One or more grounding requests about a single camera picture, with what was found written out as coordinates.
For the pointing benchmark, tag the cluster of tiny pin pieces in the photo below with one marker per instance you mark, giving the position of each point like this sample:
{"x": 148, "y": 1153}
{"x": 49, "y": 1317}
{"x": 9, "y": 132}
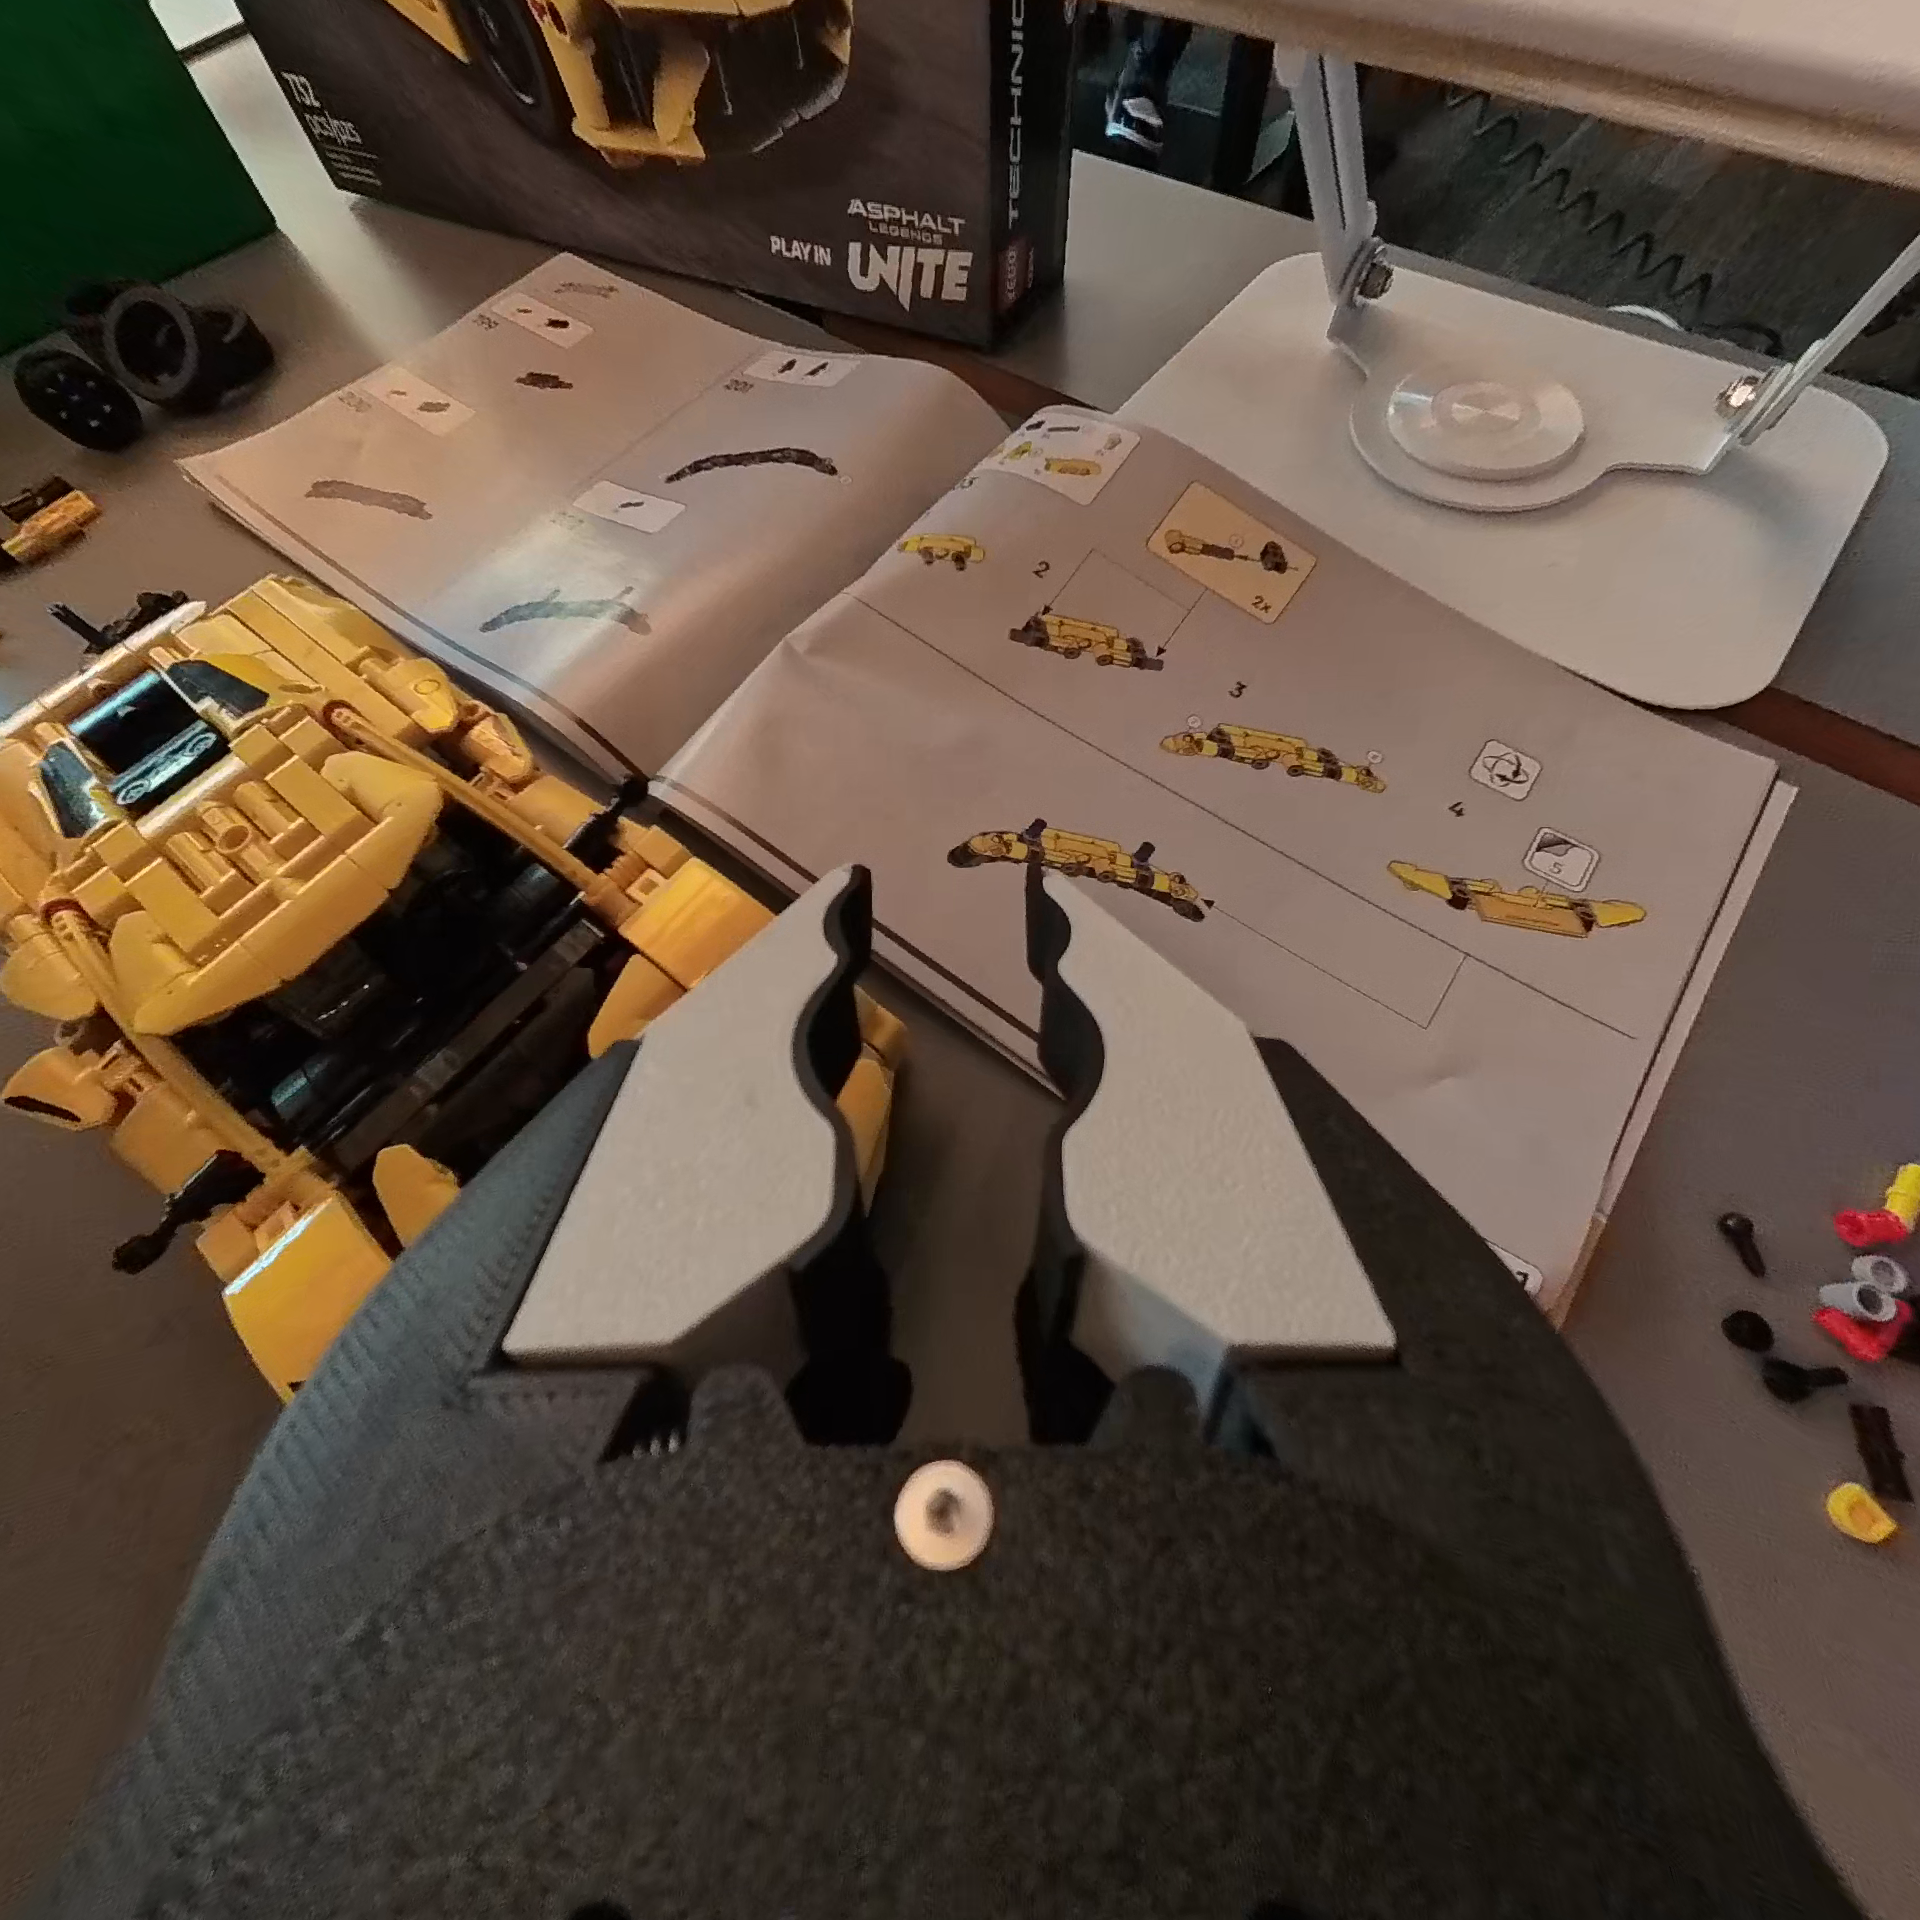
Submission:
{"x": 1860, "y": 1317}

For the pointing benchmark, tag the dark toy car box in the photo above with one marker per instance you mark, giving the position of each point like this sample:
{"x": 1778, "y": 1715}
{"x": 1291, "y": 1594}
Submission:
{"x": 753, "y": 167}

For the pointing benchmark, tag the green plastic bin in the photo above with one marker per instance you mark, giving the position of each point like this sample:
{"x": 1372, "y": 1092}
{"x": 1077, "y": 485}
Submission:
{"x": 105, "y": 149}

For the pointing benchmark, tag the white folding stand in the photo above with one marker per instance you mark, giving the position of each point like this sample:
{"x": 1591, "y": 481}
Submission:
{"x": 1575, "y": 556}

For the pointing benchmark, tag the scattered small brick pieces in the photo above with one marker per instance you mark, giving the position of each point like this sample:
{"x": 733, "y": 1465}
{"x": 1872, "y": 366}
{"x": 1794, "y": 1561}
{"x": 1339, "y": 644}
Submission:
{"x": 47, "y": 526}

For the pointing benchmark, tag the open instruction booklet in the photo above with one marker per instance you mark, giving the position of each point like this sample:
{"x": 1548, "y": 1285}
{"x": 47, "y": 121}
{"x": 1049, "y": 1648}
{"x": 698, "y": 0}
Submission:
{"x": 1049, "y": 811}

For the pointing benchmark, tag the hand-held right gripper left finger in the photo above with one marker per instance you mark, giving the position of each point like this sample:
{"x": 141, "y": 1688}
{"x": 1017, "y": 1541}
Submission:
{"x": 688, "y": 1171}

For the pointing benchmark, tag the stack of black toy wheels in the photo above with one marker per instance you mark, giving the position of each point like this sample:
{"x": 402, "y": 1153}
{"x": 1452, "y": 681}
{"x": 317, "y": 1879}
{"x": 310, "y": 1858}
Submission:
{"x": 167, "y": 355}

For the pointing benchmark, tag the grey desk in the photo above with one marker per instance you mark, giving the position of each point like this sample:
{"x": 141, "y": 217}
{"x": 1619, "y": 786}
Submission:
{"x": 1770, "y": 1050}

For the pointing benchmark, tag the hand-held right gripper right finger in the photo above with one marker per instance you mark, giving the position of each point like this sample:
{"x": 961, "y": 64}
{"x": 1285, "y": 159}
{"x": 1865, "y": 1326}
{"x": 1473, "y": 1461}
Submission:
{"x": 1214, "y": 1186}

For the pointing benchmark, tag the yellow brick toy car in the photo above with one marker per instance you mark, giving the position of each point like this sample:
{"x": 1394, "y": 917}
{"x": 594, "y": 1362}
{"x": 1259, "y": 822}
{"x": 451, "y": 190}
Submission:
{"x": 300, "y": 842}

